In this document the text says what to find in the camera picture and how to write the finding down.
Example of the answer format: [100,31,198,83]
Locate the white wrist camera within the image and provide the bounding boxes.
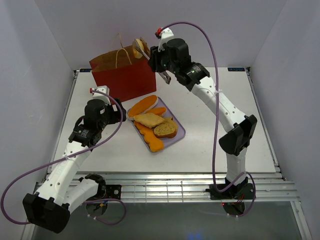
[90,85,111,105]
[155,27,174,52]

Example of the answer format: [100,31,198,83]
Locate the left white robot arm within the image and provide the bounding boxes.
[22,98,126,234]

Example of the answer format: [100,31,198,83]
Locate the aluminium front rail frame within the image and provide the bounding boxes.
[32,172,298,204]

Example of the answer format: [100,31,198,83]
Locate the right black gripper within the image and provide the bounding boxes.
[147,44,178,76]

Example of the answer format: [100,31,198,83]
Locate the purple cable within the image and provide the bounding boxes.
[0,89,127,225]
[161,21,257,218]

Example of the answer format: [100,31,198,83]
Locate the small round bread bun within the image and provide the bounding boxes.
[132,38,144,59]

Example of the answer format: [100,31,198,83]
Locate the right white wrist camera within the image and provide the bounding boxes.
[155,27,174,52]

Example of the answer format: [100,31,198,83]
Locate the metal kitchen tongs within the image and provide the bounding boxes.
[139,37,171,84]

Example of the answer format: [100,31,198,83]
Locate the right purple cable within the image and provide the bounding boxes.
[161,21,257,218]

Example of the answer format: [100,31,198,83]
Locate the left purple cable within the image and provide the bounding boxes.
[0,89,127,225]

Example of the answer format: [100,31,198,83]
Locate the brown bread slice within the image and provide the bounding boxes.
[153,121,178,139]
[164,117,174,123]

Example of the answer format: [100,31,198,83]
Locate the toast bread slice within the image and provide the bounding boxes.
[133,113,165,129]

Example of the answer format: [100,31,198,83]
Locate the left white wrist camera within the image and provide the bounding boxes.
[90,85,111,105]

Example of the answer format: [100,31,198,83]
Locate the small oval orange bread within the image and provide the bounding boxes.
[145,107,167,117]

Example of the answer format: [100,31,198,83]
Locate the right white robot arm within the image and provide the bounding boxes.
[148,37,258,199]

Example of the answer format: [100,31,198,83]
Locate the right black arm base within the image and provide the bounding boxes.
[205,183,255,200]

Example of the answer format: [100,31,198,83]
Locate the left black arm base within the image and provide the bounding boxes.
[104,184,122,200]

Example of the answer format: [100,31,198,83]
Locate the long orange bread loaf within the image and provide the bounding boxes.
[127,95,158,121]

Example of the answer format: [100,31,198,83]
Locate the red paper bag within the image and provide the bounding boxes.
[89,45,157,102]

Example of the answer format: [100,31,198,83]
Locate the wavy orange bread piece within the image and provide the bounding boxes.
[134,121,165,153]

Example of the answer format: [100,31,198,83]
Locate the lavender plastic tray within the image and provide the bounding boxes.
[131,97,186,152]

